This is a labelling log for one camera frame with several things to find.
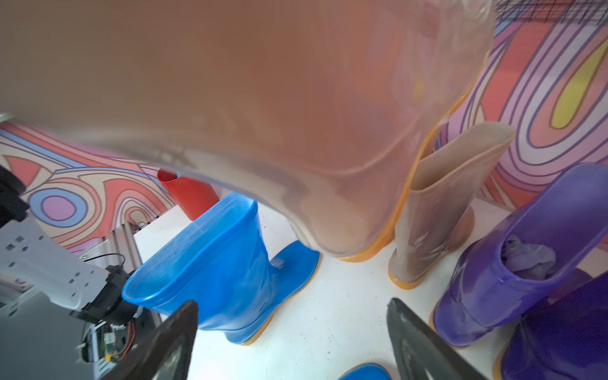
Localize purple rain boot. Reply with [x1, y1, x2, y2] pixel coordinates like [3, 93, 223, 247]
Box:
[431, 163, 607, 348]
[492, 272, 607, 379]

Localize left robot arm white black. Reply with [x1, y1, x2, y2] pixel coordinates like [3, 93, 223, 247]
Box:
[1, 168, 139, 326]

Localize red round object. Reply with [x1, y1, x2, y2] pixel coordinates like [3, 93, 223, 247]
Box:
[157, 169, 219, 221]

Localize beige rain boot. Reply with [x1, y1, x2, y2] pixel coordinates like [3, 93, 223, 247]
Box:
[1, 1, 496, 262]
[388, 122, 516, 290]

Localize black wire basket back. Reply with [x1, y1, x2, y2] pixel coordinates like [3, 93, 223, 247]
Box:
[494, 0, 607, 26]

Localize blue rain boot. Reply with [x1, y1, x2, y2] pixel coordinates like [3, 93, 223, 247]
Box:
[122, 193, 321, 345]
[339, 363, 392, 380]

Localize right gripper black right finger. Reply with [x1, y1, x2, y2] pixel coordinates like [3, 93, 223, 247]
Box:
[386, 298, 484, 379]

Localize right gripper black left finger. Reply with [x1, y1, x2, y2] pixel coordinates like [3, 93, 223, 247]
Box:
[103, 300, 198, 379]

